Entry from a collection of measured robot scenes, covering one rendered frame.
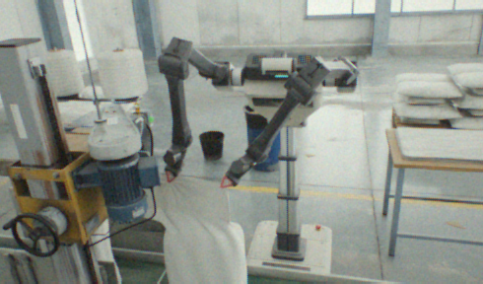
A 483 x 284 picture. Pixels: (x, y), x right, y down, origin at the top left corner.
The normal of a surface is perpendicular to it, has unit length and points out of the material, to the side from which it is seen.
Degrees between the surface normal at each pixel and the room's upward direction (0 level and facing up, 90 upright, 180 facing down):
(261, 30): 90
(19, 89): 90
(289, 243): 90
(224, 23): 90
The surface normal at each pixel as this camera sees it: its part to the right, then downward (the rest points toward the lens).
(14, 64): -0.23, 0.40
